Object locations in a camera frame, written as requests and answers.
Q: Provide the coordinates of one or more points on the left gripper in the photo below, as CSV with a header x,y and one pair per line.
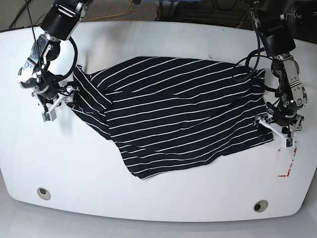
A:
x,y
266,125

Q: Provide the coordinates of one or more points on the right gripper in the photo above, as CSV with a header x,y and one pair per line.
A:
x,y
50,101

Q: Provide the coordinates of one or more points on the black white striped t-shirt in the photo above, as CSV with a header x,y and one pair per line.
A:
x,y
168,114

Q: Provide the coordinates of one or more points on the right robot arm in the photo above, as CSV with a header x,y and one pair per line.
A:
x,y
58,25

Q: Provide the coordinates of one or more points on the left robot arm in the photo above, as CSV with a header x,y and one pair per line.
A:
x,y
275,42

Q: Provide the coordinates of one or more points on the red tape rectangle marking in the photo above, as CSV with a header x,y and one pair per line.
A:
x,y
284,161

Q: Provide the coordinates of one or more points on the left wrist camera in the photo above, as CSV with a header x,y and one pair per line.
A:
x,y
287,142

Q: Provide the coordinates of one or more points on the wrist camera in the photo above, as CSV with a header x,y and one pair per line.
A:
x,y
49,116
287,142

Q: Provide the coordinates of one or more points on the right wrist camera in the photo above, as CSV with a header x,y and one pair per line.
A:
x,y
49,116

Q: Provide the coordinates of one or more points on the right table cable grommet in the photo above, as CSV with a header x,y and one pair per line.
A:
x,y
260,206

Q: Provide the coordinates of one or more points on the table cable grommet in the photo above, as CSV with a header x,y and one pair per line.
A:
x,y
260,206
43,194

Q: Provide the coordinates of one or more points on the left table cable grommet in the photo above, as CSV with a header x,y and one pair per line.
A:
x,y
43,194

